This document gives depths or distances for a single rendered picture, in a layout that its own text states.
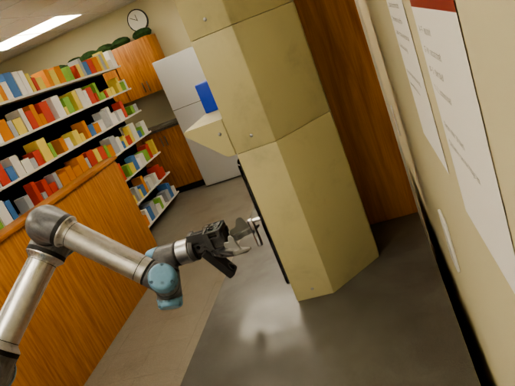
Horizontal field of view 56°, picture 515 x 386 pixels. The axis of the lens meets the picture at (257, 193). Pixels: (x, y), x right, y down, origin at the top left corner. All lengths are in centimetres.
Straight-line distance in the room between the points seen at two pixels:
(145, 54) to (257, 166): 573
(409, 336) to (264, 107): 64
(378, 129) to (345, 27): 33
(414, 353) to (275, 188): 52
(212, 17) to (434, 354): 90
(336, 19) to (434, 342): 94
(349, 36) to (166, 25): 571
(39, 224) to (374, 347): 93
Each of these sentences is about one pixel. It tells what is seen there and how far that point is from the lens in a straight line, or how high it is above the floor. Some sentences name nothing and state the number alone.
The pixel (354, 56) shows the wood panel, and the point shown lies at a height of 150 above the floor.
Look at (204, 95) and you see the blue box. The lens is 147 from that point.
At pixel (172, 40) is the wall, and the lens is 714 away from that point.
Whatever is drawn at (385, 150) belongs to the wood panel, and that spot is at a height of 118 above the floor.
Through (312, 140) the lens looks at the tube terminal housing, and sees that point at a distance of 131.
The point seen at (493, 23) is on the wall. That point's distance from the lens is 27.
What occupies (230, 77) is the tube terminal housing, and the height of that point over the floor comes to 160.
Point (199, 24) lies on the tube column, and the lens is 123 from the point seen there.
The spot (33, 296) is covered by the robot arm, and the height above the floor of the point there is 123.
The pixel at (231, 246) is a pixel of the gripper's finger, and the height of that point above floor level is 117.
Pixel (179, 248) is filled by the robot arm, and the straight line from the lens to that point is 145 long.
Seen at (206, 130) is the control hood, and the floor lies 150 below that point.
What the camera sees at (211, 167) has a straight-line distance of 663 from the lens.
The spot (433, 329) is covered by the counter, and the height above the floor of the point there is 94.
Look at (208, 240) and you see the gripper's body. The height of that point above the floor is 119.
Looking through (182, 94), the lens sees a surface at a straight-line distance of 648.
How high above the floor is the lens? 168
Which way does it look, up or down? 17 degrees down
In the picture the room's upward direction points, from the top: 22 degrees counter-clockwise
